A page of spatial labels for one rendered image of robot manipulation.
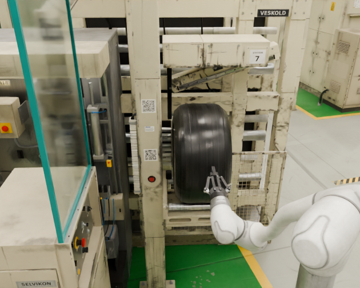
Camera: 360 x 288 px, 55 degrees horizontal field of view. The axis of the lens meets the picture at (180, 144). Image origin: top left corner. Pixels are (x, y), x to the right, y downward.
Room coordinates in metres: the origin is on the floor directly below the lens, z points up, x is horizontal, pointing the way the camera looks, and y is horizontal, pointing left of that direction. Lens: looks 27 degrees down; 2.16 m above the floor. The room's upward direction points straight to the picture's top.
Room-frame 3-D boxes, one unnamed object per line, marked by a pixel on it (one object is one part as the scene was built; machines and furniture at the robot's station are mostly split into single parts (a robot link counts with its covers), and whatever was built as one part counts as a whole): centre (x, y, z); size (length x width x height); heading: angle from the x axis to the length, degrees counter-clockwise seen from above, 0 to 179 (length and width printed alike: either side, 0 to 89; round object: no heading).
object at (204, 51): (2.10, -0.20, 1.71); 0.61 x 0.25 x 0.15; 93
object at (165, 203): (1.79, 0.09, 0.90); 0.40 x 0.03 x 0.10; 3
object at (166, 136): (2.17, 0.15, 1.05); 0.20 x 0.15 x 0.30; 93
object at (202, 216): (1.66, -0.09, 0.84); 0.36 x 0.09 x 0.06; 93
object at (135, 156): (1.74, 0.25, 1.19); 0.05 x 0.04 x 0.48; 3
